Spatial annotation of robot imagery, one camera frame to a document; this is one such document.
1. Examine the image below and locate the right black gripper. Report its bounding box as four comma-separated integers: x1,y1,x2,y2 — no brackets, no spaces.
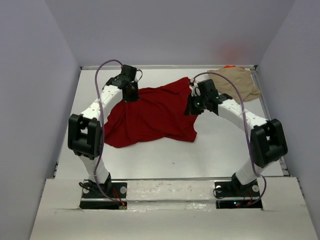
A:
183,93,208,116

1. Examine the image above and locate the red t shirt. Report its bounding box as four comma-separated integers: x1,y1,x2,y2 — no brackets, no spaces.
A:
104,77,197,148

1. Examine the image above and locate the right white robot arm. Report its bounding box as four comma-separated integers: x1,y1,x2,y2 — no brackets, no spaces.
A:
184,79,288,196

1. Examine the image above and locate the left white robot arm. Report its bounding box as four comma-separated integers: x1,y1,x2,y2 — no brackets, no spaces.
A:
67,64,140,198

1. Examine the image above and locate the orange t shirt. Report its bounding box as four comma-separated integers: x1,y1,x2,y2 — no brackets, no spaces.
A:
223,65,236,69

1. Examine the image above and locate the beige t shirt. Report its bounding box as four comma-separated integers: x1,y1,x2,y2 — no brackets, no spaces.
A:
209,66,261,104

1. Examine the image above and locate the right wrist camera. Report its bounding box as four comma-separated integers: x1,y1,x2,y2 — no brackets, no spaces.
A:
189,79,201,97

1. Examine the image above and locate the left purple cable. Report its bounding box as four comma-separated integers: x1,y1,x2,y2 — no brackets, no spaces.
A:
93,59,130,203

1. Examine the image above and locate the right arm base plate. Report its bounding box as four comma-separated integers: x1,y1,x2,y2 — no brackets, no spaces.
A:
212,180,263,210

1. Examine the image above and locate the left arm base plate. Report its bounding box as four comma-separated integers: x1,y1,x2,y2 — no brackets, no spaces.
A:
78,180,128,210

